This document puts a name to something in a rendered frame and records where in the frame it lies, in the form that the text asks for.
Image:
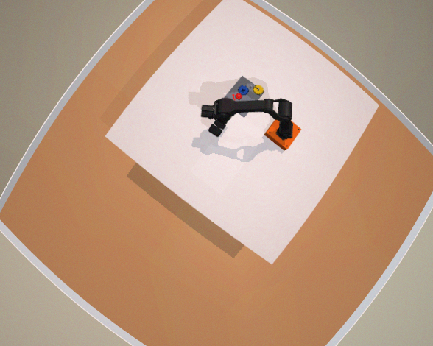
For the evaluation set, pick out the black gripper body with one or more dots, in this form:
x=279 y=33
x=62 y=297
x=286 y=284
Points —
x=216 y=129

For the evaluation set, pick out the blue gear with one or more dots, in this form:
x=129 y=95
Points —
x=243 y=90

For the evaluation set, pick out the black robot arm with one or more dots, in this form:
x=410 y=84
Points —
x=225 y=107

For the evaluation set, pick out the yellow gear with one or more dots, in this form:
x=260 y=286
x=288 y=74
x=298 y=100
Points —
x=258 y=91

